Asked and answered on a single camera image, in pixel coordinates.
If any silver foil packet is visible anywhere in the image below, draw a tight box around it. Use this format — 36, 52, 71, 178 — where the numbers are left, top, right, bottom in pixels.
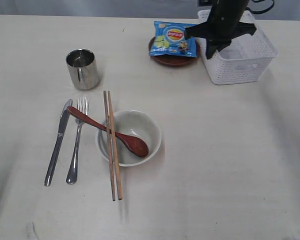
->
65, 49, 100, 91

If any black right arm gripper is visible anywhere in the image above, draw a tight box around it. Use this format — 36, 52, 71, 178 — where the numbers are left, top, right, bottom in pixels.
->
184, 10, 257, 60

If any white floral ceramic bowl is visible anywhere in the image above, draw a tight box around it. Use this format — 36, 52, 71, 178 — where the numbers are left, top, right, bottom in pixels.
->
95, 109, 163, 168

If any grey backdrop curtain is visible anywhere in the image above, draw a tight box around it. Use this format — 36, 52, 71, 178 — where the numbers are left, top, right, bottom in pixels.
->
0, 0, 300, 21

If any white perforated plastic basket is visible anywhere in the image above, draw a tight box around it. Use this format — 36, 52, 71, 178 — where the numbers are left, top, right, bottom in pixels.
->
196, 10, 278, 85

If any blue chips snack bag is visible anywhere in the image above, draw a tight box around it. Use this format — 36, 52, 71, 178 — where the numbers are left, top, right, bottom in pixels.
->
149, 21, 197, 58

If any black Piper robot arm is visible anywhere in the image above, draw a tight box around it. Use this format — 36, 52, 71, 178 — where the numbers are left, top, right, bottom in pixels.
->
184, 0, 257, 60

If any dark brown round plate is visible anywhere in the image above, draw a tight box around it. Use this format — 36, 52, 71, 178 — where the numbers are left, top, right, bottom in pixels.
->
148, 35, 200, 68

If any silver metal fork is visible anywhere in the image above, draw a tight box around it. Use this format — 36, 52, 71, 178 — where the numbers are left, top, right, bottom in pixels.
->
66, 97, 89, 185

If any brown wooden spoon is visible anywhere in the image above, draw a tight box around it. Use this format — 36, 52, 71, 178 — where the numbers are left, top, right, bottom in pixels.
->
67, 106, 149, 158

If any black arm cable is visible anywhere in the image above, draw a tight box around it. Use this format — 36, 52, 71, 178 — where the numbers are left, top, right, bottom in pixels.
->
244, 0, 276, 15

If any silver table knife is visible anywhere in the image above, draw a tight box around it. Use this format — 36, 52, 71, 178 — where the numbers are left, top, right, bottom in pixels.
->
44, 99, 73, 187

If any wooden chopstick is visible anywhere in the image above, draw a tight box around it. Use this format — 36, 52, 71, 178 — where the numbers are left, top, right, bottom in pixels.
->
107, 90, 123, 201
103, 90, 116, 201

